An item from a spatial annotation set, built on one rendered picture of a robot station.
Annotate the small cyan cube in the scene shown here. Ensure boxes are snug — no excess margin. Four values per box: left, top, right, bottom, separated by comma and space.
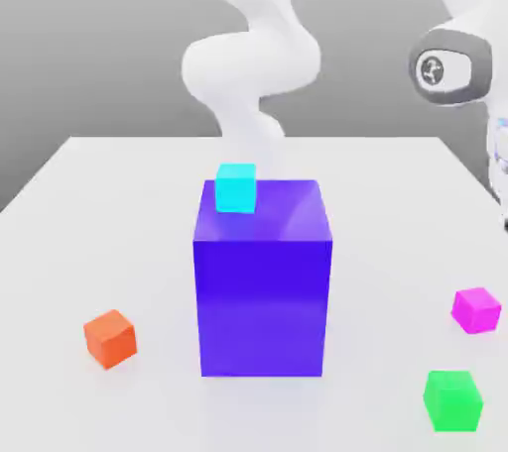
214, 163, 258, 215

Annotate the small orange cube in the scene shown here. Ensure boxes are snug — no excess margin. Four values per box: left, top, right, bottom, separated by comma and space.
82, 308, 139, 371

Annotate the small magenta cube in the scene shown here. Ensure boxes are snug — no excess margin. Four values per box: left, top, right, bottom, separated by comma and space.
449, 286, 503, 335

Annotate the small green cube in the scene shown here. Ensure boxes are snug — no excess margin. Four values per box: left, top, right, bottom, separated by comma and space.
422, 370, 485, 433

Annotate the large purple box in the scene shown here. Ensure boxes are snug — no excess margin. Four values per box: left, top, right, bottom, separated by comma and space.
192, 178, 333, 379

